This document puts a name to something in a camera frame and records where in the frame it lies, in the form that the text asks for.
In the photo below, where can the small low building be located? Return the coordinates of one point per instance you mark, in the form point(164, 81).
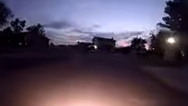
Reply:
point(83, 45)

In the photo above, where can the two-storey building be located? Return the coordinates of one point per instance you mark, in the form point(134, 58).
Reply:
point(103, 43)

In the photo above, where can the dark asphalt road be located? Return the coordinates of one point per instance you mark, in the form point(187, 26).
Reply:
point(89, 75)

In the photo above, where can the long low building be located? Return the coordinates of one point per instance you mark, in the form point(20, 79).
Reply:
point(29, 40)

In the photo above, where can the lit street lamp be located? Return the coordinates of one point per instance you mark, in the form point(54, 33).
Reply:
point(171, 40)

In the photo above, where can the pale roadside ground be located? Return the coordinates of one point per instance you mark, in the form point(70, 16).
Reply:
point(180, 78)

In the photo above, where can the tall conifer tree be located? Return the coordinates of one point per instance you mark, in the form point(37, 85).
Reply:
point(185, 21)

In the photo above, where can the group of dark trees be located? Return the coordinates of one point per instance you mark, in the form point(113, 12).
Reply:
point(0, 15)

